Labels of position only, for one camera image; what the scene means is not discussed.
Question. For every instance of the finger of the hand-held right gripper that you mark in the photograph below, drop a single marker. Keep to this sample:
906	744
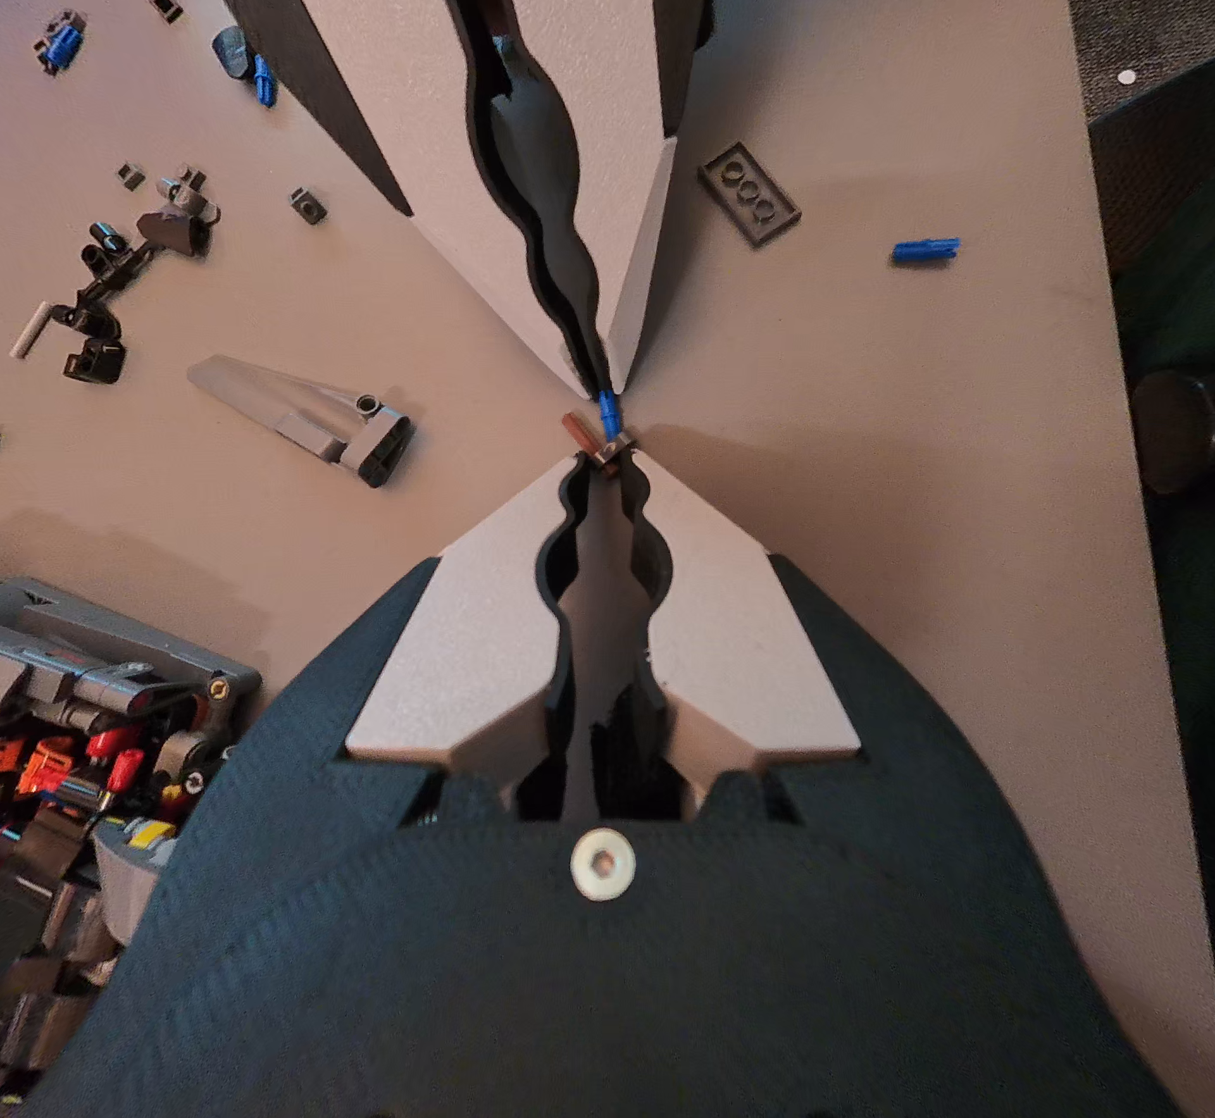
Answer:
408	93
608	45

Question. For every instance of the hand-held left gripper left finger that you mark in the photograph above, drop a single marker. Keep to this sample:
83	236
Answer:
457	653

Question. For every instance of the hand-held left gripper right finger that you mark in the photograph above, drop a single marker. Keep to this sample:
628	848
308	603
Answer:
751	653

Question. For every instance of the grey lego plate with holes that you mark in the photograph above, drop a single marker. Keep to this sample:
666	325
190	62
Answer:
722	187

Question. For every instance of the blue lego pin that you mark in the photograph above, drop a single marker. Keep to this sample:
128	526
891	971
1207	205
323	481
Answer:
65	45
609	410
266	80
925	251

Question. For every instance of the grey lego wing dark connector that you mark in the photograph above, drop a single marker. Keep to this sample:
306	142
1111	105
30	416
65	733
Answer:
275	407

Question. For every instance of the grey black lego spaceship model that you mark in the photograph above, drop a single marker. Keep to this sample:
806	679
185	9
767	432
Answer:
96	663

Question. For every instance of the black lego wedge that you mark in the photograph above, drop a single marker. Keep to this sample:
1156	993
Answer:
234	49

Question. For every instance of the small grey lego tile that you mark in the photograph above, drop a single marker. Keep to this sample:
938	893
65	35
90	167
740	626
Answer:
132	176
168	7

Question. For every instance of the grey lego axle connector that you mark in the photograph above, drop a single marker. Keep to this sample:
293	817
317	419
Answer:
195	198

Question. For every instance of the black lego slope piece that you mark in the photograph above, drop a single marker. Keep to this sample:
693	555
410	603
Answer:
175	232

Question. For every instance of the black lego connector piece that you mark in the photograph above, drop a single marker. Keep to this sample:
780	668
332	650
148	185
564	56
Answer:
105	283

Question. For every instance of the black curved lego piece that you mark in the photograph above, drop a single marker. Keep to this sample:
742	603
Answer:
96	359

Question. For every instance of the white lego bar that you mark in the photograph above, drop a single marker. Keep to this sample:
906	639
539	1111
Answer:
30	330

